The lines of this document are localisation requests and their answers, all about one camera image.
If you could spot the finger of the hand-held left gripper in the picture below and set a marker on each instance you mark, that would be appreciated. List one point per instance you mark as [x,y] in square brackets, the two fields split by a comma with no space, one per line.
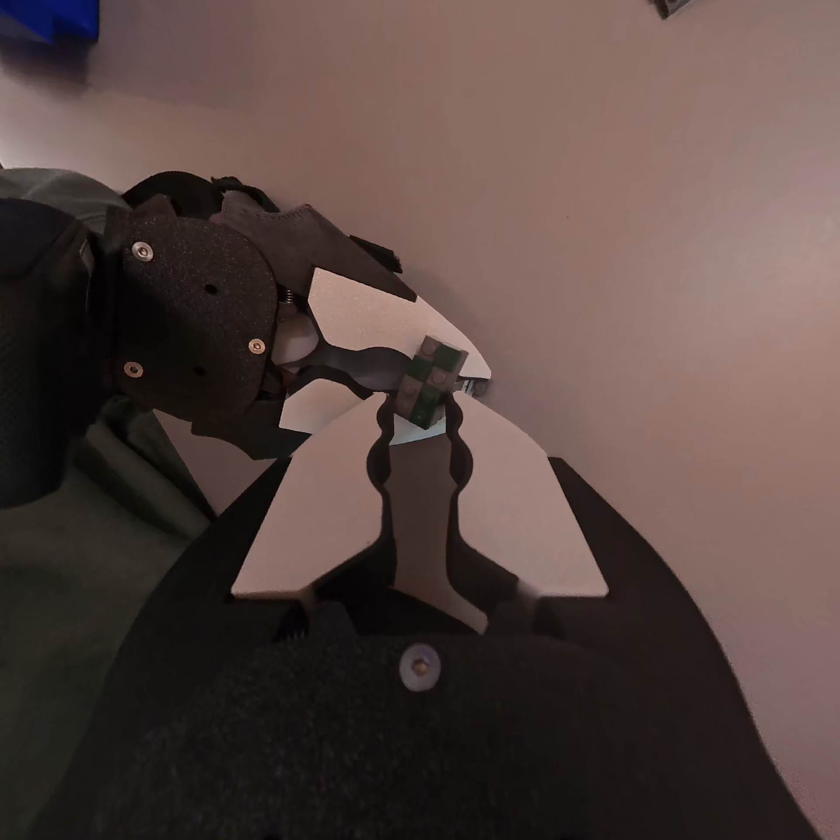
[322,404]
[381,315]

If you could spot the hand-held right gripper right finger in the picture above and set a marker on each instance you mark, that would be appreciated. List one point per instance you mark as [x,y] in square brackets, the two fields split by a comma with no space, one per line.
[532,519]

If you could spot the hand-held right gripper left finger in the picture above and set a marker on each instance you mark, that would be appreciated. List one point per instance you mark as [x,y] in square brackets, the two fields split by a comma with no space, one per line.
[315,519]

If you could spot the blue plastic bin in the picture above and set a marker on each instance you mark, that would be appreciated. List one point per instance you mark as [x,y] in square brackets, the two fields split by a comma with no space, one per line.
[46,16]

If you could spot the person's left forearm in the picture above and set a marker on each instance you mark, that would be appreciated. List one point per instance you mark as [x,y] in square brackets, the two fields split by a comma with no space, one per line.
[53,187]

